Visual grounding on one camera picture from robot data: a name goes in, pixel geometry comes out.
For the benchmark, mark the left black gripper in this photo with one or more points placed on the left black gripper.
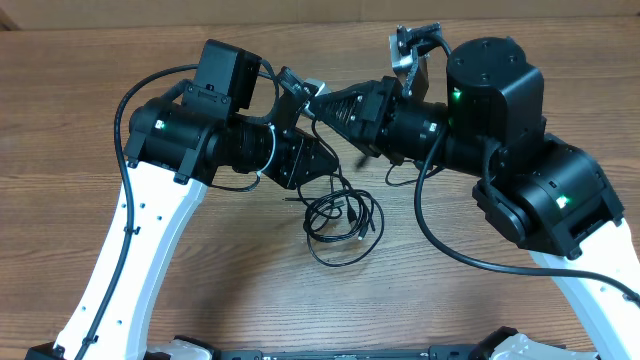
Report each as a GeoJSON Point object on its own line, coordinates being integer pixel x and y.
{"type": "Point", "coordinates": [295, 173]}

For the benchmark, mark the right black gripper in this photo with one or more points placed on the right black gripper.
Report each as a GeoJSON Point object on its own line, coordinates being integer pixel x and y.
{"type": "Point", "coordinates": [373, 102]}

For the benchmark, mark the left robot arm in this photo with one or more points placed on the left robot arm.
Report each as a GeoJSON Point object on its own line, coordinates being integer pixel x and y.
{"type": "Point", "coordinates": [236, 111]}

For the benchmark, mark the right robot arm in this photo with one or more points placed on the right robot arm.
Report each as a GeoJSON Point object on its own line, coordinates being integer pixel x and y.
{"type": "Point", "coordinates": [477, 109]}

